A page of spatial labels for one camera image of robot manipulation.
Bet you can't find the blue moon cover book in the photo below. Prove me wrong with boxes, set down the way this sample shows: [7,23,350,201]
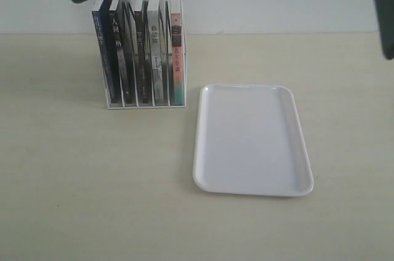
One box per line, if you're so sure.
[91,0,121,104]

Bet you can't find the dark brown spine book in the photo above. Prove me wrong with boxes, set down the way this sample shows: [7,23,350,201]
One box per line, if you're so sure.
[132,0,151,105]

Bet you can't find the pink orange spine book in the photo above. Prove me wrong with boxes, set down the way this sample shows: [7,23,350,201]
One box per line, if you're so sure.
[167,0,185,106]

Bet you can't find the black book white title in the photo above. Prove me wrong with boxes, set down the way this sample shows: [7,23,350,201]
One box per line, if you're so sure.
[109,0,135,106]

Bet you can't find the grey white spine book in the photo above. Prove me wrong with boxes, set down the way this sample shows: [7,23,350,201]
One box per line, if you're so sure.
[147,0,167,105]

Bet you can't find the white plastic tray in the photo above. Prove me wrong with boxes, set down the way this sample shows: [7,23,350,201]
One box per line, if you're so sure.
[193,84,314,197]

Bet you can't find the white wire book rack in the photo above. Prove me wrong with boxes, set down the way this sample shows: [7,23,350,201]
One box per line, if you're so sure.
[105,2,187,110]

